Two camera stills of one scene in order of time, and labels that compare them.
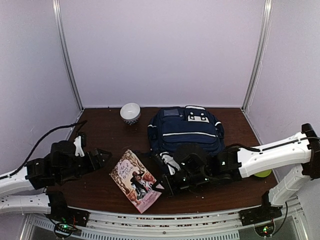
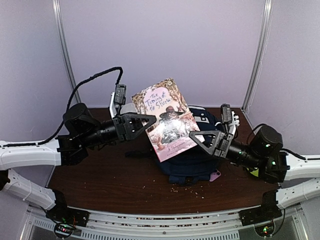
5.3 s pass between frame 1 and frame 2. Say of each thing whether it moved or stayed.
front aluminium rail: stayed
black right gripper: moved
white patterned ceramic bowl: stayed
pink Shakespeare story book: moved
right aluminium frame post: stayed
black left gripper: moved
